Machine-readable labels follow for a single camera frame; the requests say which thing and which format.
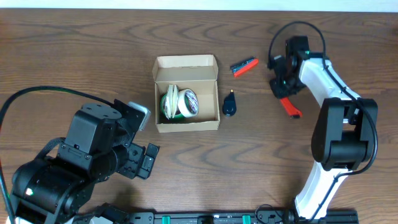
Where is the green tape roll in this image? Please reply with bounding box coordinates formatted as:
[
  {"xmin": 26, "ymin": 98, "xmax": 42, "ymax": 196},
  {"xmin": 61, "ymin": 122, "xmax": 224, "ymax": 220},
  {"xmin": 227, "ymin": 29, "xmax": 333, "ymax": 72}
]
[{"xmin": 160, "ymin": 92, "xmax": 195, "ymax": 120}]

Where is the red utility knife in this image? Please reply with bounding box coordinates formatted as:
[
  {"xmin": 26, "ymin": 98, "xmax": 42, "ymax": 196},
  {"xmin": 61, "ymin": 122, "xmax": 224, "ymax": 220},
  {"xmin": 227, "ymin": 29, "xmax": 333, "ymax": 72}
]
[{"xmin": 279, "ymin": 97, "xmax": 303, "ymax": 119}]

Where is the cardboard box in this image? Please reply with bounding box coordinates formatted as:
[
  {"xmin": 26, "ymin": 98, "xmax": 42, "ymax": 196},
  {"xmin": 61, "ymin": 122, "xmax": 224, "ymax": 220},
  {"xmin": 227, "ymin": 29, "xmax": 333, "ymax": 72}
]
[{"xmin": 152, "ymin": 55, "xmax": 220, "ymax": 133}]

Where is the dark blue marker pen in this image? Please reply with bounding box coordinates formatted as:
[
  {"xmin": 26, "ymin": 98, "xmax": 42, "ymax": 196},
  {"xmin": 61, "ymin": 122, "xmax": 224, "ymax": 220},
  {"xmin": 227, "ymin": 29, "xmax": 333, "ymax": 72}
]
[{"xmin": 230, "ymin": 57, "xmax": 255, "ymax": 73}]

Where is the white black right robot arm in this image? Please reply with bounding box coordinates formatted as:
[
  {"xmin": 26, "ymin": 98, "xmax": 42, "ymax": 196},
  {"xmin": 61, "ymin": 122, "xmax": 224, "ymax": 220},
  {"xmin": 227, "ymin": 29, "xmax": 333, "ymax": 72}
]
[{"xmin": 268, "ymin": 36, "xmax": 378, "ymax": 223}]

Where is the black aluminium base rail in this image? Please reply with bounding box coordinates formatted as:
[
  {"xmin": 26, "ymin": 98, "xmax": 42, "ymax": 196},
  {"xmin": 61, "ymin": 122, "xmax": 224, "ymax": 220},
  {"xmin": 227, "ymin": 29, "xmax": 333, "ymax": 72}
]
[{"xmin": 74, "ymin": 202, "xmax": 360, "ymax": 224}]

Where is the red marker pen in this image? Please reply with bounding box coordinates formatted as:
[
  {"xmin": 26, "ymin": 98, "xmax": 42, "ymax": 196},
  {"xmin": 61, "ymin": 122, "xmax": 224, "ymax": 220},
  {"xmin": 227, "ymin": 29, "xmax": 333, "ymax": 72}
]
[{"xmin": 233, "ymin": 58, "xmax": 259, "ymax": 78}]

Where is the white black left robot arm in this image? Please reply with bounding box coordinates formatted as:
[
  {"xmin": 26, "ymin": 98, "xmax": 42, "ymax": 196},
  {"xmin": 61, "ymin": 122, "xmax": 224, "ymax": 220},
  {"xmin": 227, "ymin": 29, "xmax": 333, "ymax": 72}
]
[{"xmin": 10, "ymin": 100, "xmax": 159, "ymax": 223}]

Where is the white tape roll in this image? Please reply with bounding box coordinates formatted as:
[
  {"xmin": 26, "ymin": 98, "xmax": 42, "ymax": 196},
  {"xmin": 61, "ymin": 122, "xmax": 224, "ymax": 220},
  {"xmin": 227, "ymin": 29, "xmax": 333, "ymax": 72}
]
[{"xmin": 177, "ymin": 89, "xmax": 199, "ymax": 118}]

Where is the yellow sticky note pad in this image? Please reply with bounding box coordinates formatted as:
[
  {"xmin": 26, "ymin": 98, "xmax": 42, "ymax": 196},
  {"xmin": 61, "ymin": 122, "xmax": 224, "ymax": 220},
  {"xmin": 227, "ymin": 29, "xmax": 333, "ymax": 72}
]
[{"xmin": 164, "ymin": 84, "xmax": 179, "ymax": 119}]

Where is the small black glue bottle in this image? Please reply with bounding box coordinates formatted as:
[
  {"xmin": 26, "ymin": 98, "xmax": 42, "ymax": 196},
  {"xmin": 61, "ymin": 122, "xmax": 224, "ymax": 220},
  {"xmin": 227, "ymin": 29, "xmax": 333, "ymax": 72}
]
[{"xmin": 222, "ymin": 90, "xmax": 237, "ymax": 116}]

